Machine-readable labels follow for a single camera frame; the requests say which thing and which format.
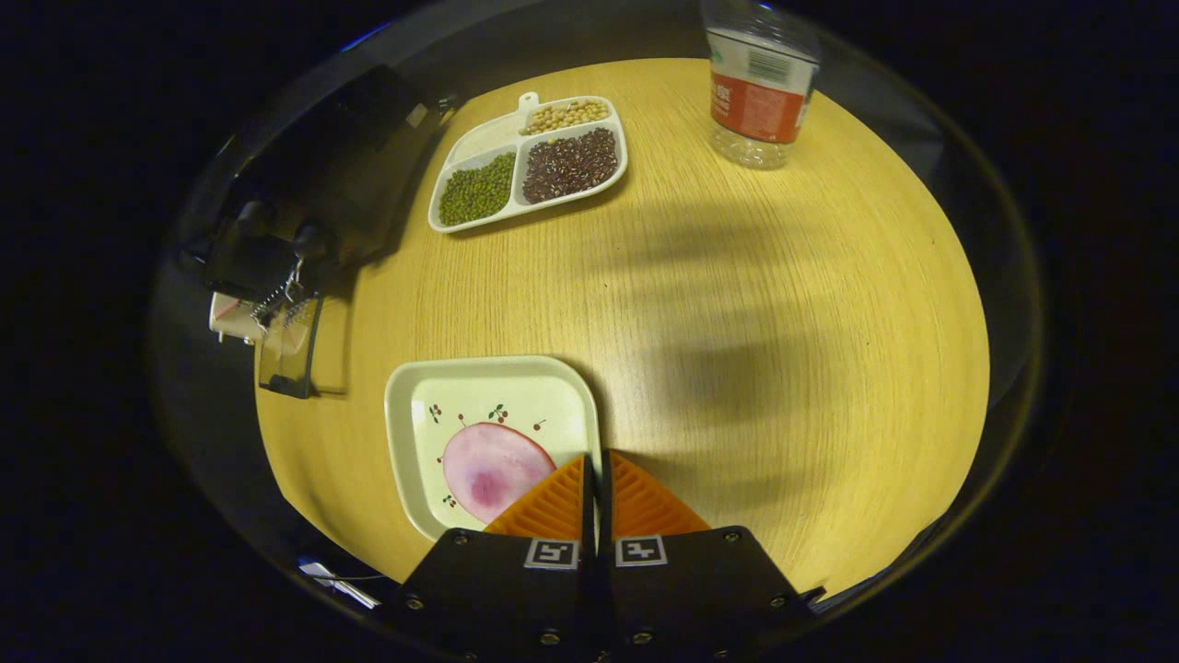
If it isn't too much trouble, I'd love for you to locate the pink ham slice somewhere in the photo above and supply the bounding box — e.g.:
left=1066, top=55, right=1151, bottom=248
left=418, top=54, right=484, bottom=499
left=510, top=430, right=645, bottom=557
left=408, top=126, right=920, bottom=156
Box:
left=442, top=423, right=558, bottom=526

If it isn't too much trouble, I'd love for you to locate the white electronic device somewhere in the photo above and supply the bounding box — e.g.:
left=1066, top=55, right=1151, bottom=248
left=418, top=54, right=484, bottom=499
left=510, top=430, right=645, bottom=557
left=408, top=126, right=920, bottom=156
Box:
left=208, top=291, right=270, bottom=347

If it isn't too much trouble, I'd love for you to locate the pile of yellow soybeans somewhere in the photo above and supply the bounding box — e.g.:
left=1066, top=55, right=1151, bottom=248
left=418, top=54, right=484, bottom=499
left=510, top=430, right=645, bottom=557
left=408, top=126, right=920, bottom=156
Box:
left=523, top=99, right=611, bottom=136

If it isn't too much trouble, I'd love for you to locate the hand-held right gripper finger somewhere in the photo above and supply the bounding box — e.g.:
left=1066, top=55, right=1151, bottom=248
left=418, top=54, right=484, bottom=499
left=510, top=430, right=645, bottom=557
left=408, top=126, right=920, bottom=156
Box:
left=378, top=453, right=600, bottom=663
left=599, top=448, right=825, bottom=663

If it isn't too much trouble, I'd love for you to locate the white divided plate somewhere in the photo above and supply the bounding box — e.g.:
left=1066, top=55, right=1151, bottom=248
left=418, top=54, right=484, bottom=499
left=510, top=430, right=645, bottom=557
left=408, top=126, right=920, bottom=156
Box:
left=427, top=92, right=630, bottom=234

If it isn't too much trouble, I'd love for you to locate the black electric oven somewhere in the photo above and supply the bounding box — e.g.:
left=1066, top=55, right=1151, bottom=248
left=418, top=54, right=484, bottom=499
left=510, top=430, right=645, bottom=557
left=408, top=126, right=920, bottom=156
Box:
left=184, top=63, right=457, bottom=401

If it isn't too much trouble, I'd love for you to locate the pile of dark red beans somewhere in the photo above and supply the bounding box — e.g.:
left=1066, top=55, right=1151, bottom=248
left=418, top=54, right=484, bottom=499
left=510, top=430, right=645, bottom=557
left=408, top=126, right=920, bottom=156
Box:
left=522, top=128, right=620, bottom=204

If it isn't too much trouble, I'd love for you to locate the cream square plate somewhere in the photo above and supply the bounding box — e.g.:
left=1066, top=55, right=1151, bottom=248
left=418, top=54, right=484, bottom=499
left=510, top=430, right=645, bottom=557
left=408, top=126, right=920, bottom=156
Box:
left=384, top=355, right=604, bottom=542

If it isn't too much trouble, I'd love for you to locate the white strip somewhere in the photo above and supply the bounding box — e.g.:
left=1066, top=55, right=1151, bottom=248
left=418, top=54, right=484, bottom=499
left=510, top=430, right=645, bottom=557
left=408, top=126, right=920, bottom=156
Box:
left=297, top=557, right=383, bottom=611

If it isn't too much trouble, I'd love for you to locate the pile of green beans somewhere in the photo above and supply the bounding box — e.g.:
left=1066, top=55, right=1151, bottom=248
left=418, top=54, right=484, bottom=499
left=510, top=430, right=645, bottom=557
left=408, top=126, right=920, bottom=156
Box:
left=438, top=153, right=517, bottom=227

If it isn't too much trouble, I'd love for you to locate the metal key ring chain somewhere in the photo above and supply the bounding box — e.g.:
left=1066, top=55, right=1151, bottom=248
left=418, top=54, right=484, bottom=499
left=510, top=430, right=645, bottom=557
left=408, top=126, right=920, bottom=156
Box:
left=251, top=258, right=309, bottom=328

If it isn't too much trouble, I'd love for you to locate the clear bottle with red label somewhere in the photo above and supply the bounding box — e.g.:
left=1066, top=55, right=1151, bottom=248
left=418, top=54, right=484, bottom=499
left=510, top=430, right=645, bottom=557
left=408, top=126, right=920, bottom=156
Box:
left=700, top=0, right=823, bottom=171

